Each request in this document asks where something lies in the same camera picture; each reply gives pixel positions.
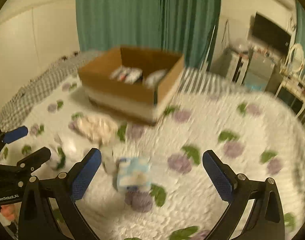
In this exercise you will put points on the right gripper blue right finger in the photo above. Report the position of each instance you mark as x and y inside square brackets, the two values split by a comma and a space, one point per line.
[265, 220]

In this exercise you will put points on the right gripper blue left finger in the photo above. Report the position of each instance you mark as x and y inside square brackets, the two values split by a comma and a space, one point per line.
[36, 219]

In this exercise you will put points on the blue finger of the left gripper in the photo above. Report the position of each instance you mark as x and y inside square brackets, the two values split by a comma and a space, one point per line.
[14, 135]
[34, 161]

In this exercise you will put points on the cream cloth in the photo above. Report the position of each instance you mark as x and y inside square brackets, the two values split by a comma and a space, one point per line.
[97, 128]

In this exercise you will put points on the blue cloud tissue pack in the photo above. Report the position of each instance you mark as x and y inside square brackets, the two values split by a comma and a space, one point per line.
[133, 175]

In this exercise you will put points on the dark patterned tissue pack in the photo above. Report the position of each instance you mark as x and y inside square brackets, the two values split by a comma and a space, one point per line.
[126, 75]

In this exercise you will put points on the white socks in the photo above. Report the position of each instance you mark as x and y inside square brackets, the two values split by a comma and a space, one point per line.
[154, 78]

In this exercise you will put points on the orange gloved left hand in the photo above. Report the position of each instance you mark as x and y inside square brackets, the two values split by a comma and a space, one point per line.
[7, 214]

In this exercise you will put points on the small clear plastic bottle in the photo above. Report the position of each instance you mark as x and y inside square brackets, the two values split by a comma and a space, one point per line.
[108, 161]

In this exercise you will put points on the white floral quilt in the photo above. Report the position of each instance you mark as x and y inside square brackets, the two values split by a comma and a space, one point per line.
[251, 132]

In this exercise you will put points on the brown cardboard box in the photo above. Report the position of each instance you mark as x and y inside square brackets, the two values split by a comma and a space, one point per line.
[133, 101]

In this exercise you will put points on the white dressing table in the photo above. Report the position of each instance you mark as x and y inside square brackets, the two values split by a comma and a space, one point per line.
[291, 94]

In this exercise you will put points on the silver mini fridge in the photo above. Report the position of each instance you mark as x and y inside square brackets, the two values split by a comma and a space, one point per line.
[262, 74]

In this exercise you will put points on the white suitcase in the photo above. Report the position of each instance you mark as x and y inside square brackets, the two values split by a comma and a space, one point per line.
[231, 65]

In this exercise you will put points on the grey checkered bed sheet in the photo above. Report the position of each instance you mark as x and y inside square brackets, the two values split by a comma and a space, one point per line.
[15, 111]

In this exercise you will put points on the white oval vanity mirror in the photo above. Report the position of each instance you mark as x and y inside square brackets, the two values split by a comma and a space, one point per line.
[295, 59]

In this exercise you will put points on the teal window curtain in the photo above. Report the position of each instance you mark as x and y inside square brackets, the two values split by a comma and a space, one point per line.
[185, 26]

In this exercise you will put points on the black wall television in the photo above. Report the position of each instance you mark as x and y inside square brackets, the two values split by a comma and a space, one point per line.
[271, 34]

